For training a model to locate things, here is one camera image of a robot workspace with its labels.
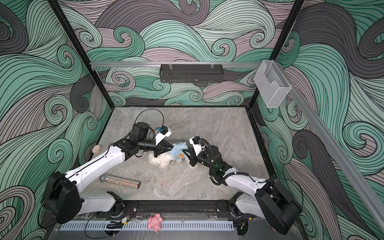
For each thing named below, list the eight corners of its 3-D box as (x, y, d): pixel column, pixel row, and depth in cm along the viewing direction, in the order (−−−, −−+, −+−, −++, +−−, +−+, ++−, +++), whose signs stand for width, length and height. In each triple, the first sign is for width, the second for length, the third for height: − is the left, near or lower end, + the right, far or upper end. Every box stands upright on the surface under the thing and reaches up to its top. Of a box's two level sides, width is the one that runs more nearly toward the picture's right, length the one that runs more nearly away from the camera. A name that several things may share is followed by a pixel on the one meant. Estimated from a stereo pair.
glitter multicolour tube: (101, 182, 84) (98, 179, 81) (105, 175, 86) (102, 173, 83) (138, 190, 81) (136, 188, 78) (141, 183, 84) (139, 181, 80)
